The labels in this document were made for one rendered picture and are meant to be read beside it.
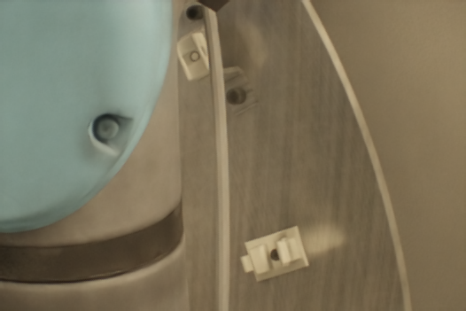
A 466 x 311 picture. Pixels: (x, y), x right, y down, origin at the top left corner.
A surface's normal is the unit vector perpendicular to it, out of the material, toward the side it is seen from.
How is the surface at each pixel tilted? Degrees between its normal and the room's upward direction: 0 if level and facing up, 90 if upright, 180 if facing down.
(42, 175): 93
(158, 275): 89
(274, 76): 90
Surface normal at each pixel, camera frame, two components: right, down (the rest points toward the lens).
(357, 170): -0.47, 0.11
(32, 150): -0.07, 0.20
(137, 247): 0.72, 0.18
